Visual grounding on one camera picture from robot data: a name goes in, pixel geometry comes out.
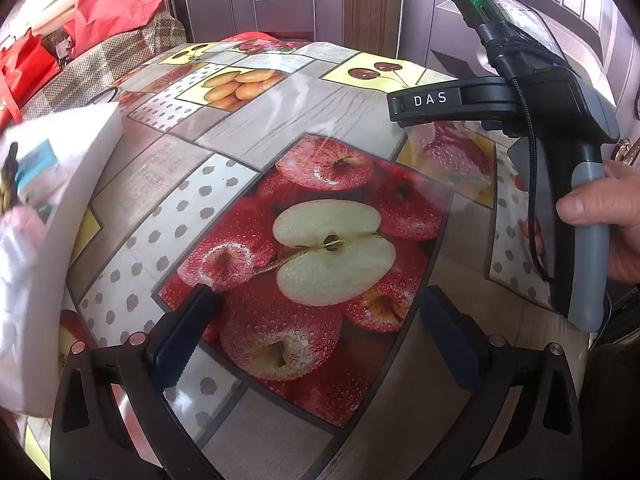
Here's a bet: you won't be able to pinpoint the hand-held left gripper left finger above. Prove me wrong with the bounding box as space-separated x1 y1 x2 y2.
50 284 221 480

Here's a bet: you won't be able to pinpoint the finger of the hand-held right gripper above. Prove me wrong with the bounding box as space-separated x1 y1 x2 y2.
386 76 503 129

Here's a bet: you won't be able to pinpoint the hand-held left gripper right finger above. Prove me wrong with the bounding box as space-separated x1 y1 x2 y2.
419 285 587 480

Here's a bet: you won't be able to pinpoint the white foam box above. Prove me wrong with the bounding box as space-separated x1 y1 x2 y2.
0 101 126 418

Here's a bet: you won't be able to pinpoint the pink soft toy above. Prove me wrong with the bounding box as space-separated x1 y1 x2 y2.
0 204 48 248

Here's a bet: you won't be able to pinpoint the person's right hand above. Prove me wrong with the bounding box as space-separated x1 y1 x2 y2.
556 160 640 286

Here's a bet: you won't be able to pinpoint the fruit print tablecloth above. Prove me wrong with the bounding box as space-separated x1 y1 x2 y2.
22 31 593 480

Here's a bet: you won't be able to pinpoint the white cloth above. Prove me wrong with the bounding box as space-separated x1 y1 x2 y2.
0 232 41 361

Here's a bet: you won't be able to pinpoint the red shopping bag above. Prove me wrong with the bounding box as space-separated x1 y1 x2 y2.
0 27 61 126

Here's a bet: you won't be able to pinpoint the red plastic bags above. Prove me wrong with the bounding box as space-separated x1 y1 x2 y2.
67 0 166 43

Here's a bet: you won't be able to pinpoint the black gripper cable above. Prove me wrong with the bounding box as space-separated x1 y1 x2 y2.
509 76 557 283

